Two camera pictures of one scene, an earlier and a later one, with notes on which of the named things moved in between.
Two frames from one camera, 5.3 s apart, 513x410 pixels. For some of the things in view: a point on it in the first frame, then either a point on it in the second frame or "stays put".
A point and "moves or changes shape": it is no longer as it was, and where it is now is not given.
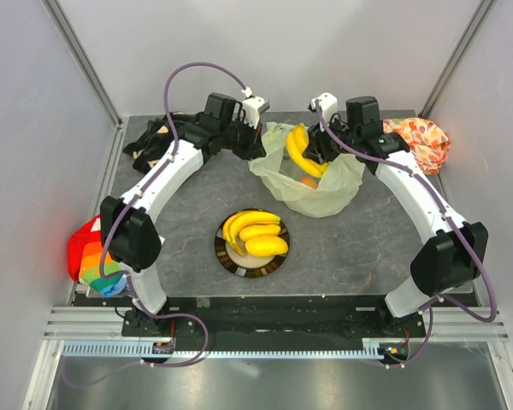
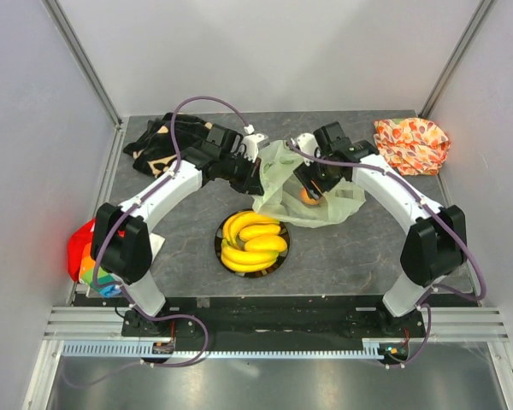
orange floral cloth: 427,140 stays put
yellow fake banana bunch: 297,142 moves or changes shape
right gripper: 317,149 → 305,174
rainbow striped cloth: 84,260 stays put
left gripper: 256,148 → 251,184
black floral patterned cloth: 147,148 stays put
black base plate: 279,318 stays put
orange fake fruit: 309,181 moves or changes shape
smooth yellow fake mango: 266,246 stays put
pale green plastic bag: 280,172 moves or changes shape
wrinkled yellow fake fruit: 257,231 stays put
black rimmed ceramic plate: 248,266 stays put
